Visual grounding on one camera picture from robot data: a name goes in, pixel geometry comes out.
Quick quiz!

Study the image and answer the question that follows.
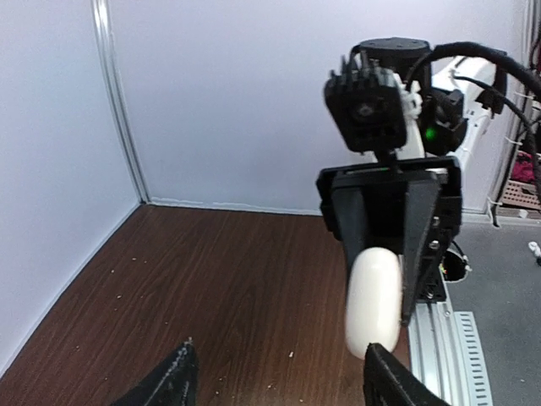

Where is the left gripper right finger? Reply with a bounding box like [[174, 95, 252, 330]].
[[363, 343, 448, 406]]

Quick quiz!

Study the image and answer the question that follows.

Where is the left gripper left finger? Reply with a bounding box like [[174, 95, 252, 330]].
[[113, 337, 199, 406]]

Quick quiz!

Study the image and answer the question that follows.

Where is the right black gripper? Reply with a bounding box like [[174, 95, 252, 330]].
[[316, 156, 462, 326]]

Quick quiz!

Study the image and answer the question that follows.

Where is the white charging case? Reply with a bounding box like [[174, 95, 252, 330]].
[[345, 247, 402, 359]]

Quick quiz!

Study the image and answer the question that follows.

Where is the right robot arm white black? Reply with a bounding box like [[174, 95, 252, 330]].
[[316, 37, 507, 325]]

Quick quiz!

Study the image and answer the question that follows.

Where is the right black braided cable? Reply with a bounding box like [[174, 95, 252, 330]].
[[405, 41, 541, 187]]

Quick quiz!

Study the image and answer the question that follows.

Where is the left aluminium frame post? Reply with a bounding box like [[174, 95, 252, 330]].
[[90, 0, 150, 204]]

